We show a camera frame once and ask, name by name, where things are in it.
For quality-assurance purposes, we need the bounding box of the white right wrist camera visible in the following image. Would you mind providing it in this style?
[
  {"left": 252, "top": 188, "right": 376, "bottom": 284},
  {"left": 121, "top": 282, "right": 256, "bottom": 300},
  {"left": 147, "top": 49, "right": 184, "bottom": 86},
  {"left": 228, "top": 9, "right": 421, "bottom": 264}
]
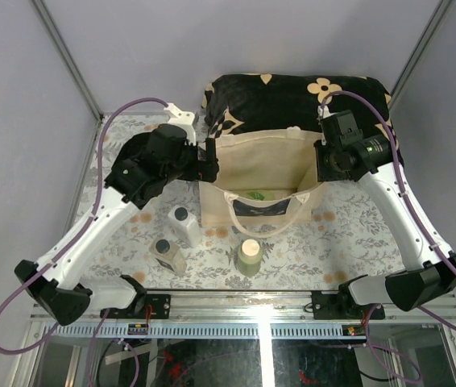
[{"left": 317, "top": 106, "right": 333, "bottom": 127}]

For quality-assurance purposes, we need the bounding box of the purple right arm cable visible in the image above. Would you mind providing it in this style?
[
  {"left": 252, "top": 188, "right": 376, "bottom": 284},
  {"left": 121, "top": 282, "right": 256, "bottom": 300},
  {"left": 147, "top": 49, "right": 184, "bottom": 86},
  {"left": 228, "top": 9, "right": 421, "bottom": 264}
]
[{"left": 318, "top": 90, "right": 456, "bottom": 384}]

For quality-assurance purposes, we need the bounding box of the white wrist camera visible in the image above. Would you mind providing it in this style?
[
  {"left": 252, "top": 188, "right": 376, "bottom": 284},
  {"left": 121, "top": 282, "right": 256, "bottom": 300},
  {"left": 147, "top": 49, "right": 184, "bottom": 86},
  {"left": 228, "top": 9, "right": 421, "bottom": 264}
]
[
  {"left": 317, "top": 106, "right": 333, "bottom": 127},
  {"left": 164, "top": 102, "right": 198, "bottom": 145}
]

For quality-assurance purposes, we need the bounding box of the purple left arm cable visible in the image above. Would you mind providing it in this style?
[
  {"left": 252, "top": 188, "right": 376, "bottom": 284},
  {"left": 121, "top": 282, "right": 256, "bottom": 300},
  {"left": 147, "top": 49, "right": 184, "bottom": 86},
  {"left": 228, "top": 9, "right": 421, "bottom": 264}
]
[{"left": 0, "top": 97, "right": 171, "bottom": 387}]

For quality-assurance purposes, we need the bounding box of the green liquid bottle black cap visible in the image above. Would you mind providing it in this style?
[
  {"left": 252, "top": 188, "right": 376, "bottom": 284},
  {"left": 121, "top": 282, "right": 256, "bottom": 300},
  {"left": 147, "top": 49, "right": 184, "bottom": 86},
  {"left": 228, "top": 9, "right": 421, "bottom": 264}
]
[{"left": 245, "top": 189, "right": 276, "bottom": 201}]

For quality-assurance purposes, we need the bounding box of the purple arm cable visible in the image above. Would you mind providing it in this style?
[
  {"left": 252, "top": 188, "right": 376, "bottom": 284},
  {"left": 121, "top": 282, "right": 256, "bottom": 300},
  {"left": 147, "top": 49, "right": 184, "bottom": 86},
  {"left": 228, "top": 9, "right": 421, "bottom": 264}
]
[
  {"left": 0, "top": 97, "right": 171, "bottom": 387},
  {"left": 318, "top": 90, "right": 456, "bottom": 384}
]

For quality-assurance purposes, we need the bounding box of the clear beige bottle black cap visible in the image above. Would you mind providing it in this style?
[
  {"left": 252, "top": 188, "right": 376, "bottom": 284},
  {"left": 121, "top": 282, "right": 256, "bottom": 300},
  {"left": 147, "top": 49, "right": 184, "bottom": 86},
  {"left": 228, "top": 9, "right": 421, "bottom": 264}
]
[{"left": 150, "top": 239, "right": 187, "bottom": 277}]

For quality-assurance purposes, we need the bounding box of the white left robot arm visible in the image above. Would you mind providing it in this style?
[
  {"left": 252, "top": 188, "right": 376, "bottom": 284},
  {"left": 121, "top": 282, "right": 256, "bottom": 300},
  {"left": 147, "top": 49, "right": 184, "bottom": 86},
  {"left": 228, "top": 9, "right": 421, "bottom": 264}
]
[{"left": 15, "top": 123, "right": 219, "bottom": 326}]

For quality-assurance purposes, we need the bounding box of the beige canvas tote bag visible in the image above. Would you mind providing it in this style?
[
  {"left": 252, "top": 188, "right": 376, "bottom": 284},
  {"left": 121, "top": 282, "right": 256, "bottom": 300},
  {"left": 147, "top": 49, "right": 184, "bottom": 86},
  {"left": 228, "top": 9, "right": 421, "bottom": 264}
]
[{"left": 199, "top": 127, "right": 326, "bottom": 238}]

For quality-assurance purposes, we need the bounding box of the green bottle cream cap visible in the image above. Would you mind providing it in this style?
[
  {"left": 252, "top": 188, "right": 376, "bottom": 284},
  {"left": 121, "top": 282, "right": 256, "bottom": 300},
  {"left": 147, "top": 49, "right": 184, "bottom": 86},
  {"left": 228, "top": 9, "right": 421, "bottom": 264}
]
[{"left": 236, "top": 239, "right": 263, "bottom": 277}]

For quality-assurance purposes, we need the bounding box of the black floral plush pillow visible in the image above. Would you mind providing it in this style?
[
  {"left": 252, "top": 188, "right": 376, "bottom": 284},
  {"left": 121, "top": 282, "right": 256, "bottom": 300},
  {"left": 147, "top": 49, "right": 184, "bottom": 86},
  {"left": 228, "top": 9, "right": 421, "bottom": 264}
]
[{"left": 201, "top": 73, "right": 406, "bottom": 178}]

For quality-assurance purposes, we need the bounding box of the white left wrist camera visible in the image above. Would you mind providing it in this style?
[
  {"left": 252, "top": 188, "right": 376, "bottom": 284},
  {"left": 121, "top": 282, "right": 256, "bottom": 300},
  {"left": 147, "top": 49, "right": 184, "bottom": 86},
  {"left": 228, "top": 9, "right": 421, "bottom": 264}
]
[{"left": 164, "top": 102, "right": 198, "bottom": 145}]

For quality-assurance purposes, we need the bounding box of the white bottle black cap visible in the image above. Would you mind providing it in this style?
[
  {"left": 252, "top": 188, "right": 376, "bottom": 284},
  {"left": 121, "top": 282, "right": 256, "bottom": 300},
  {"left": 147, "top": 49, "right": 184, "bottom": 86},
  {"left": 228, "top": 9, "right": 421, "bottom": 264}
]
[{"left": 168, "top": 206, "right": 202, "bottom": 248}]

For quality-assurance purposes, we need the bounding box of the floral table cloth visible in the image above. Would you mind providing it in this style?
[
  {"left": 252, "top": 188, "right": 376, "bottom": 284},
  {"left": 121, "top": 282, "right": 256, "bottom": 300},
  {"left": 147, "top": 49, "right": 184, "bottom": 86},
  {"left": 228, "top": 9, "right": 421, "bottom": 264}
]
[{"left": 60, "top": 114, "right": 414, "bottom": 290}]

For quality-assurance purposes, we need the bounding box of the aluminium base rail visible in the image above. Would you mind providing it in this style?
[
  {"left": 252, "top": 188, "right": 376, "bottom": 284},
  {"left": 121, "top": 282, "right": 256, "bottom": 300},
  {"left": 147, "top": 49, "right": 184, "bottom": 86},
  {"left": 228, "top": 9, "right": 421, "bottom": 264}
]
[{"left": 30, "top": 288, "right": 456, "bottom": 339}]

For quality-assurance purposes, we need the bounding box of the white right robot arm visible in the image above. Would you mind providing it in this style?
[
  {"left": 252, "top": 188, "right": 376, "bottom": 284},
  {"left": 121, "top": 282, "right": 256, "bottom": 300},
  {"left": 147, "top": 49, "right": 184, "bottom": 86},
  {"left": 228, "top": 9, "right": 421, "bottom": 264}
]
[{"left": 314, "top": 108, "right": 456, "bottom": 318}]

